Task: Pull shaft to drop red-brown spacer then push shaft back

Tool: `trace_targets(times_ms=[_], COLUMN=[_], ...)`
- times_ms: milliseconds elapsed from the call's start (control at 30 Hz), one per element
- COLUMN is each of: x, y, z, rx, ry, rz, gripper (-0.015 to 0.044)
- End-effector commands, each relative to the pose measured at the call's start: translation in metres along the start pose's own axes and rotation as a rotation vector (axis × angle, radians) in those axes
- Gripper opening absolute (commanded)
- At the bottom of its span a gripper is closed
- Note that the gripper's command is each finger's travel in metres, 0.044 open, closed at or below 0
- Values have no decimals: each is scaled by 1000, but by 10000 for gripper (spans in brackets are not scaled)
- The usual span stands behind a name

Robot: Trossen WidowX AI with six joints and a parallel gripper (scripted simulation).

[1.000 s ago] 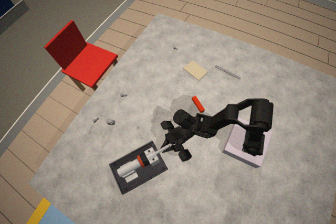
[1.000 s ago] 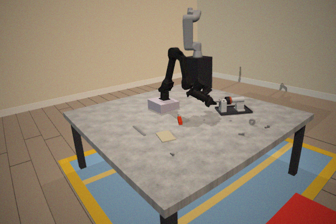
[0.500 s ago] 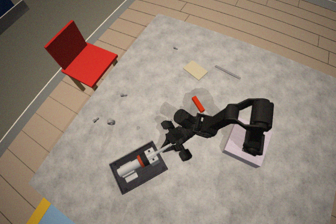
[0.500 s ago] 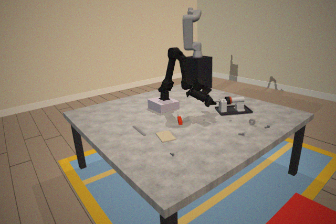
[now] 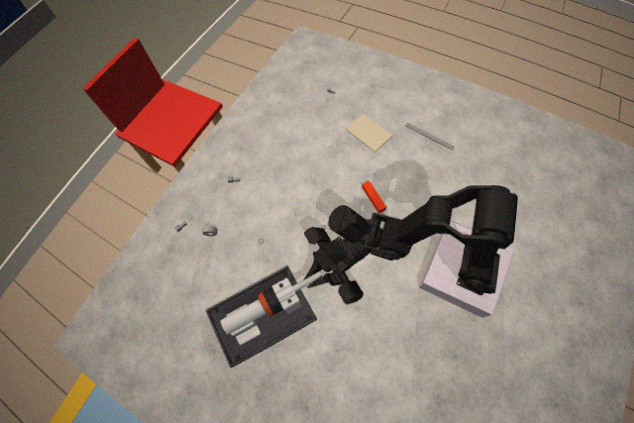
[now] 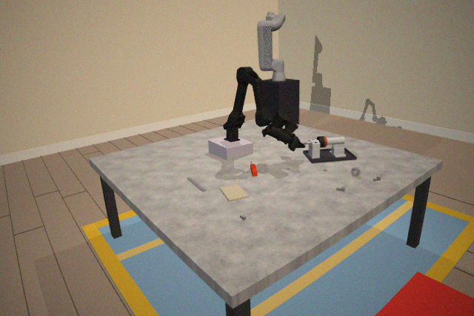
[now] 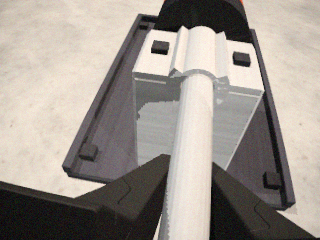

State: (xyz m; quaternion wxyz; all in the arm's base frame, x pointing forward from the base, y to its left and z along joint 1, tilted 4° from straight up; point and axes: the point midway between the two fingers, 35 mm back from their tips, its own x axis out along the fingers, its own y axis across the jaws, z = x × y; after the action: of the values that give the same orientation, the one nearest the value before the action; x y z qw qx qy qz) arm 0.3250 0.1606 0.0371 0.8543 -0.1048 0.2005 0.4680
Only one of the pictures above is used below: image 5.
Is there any grey flat bar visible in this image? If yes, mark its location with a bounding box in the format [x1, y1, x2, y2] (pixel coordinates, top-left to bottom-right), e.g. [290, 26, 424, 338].
[405, 123, 454, 150]

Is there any white cylindrical shaft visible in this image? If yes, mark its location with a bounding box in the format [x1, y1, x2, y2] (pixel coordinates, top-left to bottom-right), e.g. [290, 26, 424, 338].
[292, 271, 322, 292]

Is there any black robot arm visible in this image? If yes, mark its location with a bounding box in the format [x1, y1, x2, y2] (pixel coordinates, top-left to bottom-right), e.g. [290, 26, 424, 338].
[313, 185, 518, 295]

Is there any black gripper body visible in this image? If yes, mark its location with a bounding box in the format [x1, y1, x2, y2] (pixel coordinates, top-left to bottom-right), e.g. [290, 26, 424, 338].
[304, 227, 366, 305]

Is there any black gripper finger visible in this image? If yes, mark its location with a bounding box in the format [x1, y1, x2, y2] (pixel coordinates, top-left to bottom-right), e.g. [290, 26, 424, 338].
[307, 273, 342, 288]
[303, 259, 323, 280]

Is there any beige flat rectangular panel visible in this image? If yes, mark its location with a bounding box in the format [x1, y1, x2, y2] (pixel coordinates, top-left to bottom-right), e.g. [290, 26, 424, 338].
[346, 114, 392, 152]

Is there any red-orange spacer ring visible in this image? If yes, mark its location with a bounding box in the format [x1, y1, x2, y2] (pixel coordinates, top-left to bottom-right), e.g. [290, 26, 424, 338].
[258, 293, 274, 317]

